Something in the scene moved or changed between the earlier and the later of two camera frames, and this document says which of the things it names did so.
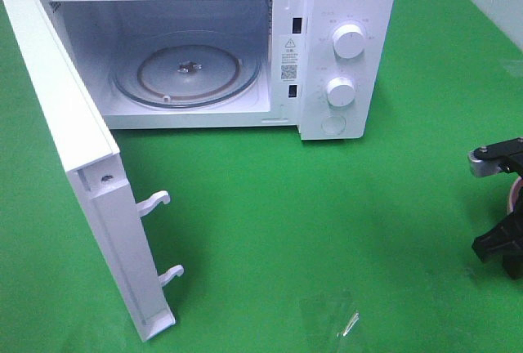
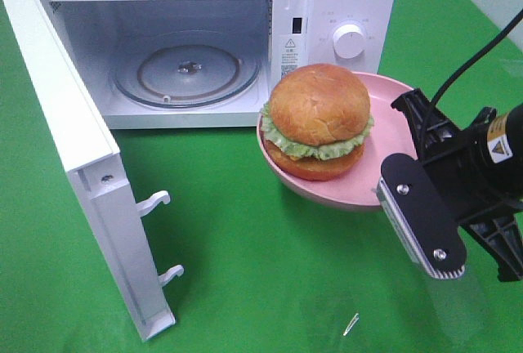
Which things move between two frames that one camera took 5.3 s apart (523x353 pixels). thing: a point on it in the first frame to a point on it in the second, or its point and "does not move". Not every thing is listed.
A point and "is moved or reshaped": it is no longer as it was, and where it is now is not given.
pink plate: (513, 195) is moved or reshaped
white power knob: (349, 41) does not move
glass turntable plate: (186, 70) does not move
